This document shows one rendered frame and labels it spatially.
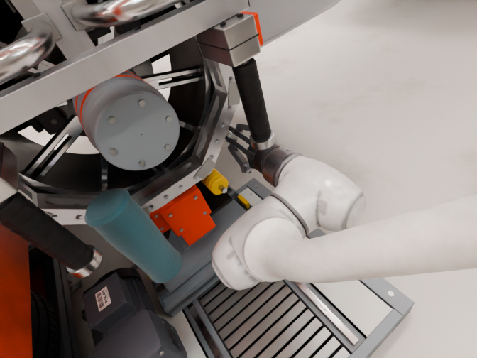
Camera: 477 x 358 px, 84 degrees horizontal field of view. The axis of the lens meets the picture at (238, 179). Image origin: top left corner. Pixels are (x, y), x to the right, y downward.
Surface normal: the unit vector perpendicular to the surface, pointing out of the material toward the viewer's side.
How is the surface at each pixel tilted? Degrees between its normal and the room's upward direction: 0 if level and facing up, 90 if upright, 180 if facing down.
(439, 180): 0
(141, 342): 0
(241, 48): 90
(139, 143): 90
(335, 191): 17
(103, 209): 0
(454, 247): 59
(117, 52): 90
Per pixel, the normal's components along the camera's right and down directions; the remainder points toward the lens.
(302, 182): -0.39, -0.57
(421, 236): -0.75, -0.20
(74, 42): 0.56, 0.47
